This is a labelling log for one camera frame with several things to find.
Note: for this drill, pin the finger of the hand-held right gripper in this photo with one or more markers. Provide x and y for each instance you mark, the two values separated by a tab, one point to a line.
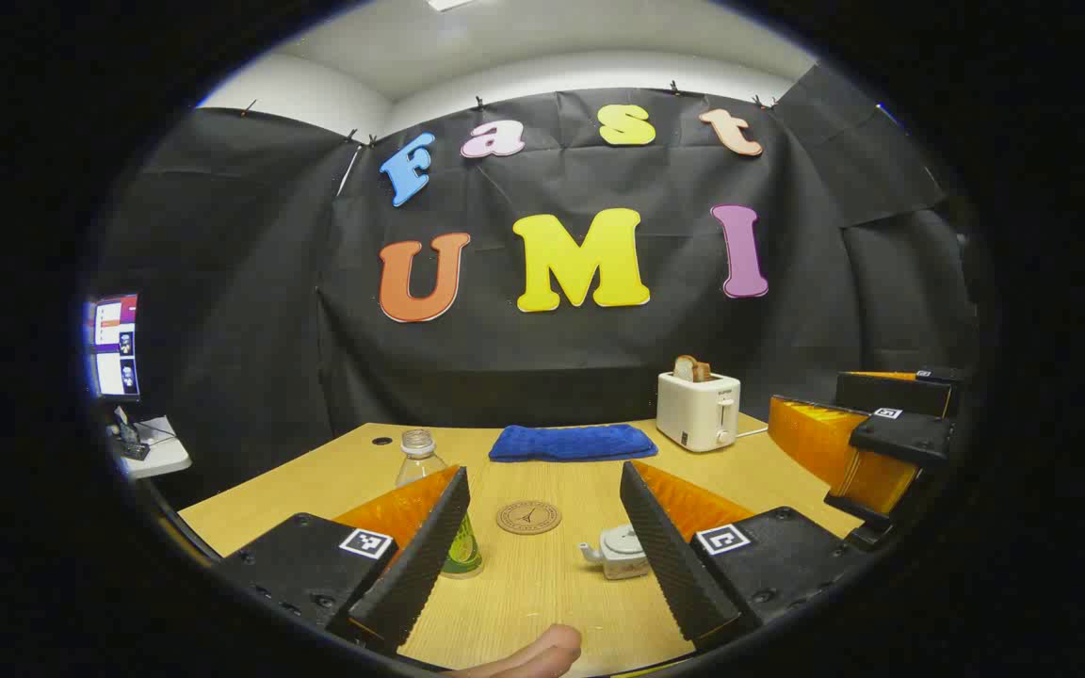
891	391
905	441

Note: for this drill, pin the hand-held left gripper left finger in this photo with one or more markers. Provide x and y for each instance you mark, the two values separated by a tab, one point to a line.
420	556

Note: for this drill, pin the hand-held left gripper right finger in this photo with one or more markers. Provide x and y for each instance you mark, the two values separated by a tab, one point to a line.
665	556

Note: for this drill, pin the white floral teacup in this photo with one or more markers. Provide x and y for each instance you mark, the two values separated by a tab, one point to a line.
613	563

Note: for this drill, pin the clear green-label water bottle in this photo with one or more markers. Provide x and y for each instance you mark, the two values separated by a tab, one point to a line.
418	461

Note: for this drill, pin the round brown coaster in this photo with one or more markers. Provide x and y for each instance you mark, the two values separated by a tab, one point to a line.
528	517

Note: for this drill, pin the white toaster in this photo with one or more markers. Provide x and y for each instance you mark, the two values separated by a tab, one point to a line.
693	414

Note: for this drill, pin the blue folded towel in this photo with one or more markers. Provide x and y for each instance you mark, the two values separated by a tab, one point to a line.
571	443

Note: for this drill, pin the bread slice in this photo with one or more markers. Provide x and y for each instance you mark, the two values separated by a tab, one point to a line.
690	369

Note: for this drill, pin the white side table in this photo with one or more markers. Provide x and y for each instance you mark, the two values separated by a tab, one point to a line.
161	452

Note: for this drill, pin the small dark stand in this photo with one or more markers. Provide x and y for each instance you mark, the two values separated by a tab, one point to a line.
131	438

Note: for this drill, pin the computer monitor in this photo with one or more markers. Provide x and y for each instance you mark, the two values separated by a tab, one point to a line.
116	344

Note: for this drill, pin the ceiling light panel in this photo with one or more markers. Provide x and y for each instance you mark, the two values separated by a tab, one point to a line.
450	4

